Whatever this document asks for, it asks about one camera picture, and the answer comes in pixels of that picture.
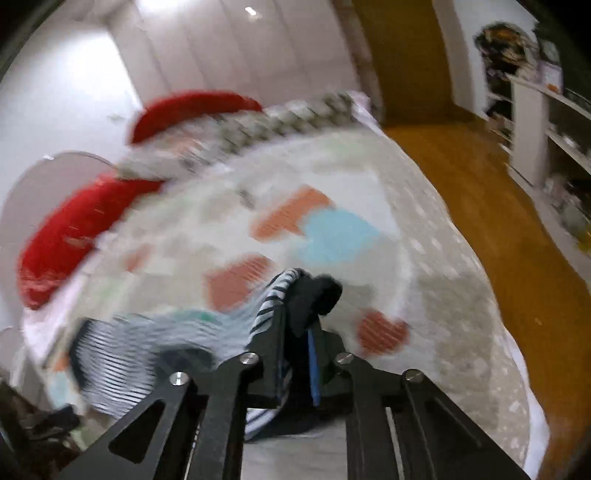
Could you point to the heart print blanket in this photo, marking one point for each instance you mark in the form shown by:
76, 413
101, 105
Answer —
332, 230

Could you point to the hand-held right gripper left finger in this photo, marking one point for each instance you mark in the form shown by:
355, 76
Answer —
278, 374

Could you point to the dark patterned bag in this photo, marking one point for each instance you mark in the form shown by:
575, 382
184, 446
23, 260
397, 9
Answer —
505, 44

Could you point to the wooden door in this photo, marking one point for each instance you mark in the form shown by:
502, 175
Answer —
406, 60

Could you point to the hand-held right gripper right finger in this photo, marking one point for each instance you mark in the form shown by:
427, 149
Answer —
315, 369

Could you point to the grey checked cloth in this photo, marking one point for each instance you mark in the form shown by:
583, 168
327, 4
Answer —
277, 122

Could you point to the red pillow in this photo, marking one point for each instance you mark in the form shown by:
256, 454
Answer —
184, 113
69, 230

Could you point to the white shelf unit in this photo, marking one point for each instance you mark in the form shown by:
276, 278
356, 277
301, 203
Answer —
535, 134

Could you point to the striped pants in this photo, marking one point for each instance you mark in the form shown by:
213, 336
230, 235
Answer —
129, 360

